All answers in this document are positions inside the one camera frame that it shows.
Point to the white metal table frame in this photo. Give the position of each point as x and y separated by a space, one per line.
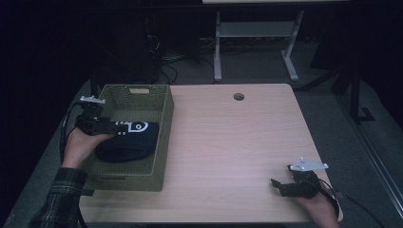
255 29

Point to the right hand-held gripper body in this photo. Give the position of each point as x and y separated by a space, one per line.
305 186

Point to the metal floor rail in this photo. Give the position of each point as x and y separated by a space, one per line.
380 171

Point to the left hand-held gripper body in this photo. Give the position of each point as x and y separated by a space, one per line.
92 123

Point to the person's left hand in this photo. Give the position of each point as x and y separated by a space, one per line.
80 147

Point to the person's right hand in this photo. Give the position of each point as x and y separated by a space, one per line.
320 212

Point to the green woven basket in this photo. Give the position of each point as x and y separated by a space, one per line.
158 158

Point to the black metal stand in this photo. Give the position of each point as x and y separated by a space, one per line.
355 95
92 88

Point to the dark navy printed cloth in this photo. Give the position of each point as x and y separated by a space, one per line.
133 145

